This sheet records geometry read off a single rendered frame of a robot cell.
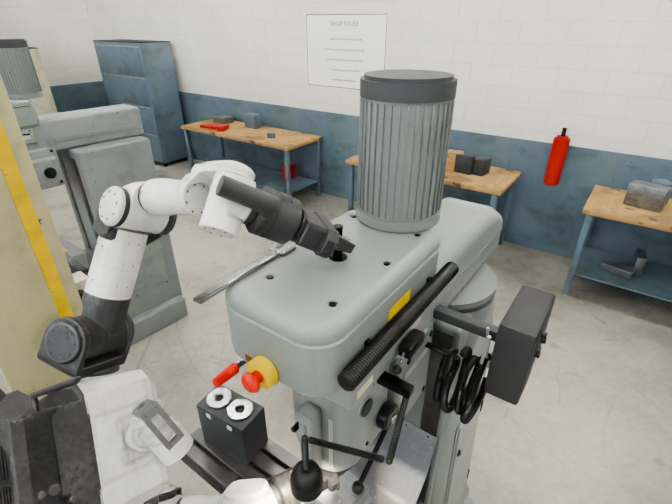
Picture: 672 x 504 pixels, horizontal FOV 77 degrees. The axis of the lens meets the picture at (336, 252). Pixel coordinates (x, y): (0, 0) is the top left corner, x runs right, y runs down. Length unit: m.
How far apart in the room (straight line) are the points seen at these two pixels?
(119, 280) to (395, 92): 0.66
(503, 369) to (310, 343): 0.53
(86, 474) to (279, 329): 0.45
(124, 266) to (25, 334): 1.64
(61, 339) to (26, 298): 1.52
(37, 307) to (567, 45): 4.62
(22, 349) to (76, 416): 1.66
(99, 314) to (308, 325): 0.47
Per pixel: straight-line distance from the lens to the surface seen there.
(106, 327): 0.98
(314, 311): 0.70
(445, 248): 1.19
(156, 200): 0.85
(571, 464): 3.12
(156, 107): 8.03
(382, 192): 0.92
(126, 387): 1.00
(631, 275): 4.65
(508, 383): 1.09
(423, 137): 0.88
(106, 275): 0.95
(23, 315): 2.51
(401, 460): 1.68
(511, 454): 3.02
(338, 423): 1.00
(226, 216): 0.71
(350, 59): 5.80
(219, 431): 1.69
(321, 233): 0.76
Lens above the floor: 2.31
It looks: 29 degrees down
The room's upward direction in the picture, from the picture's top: straight up
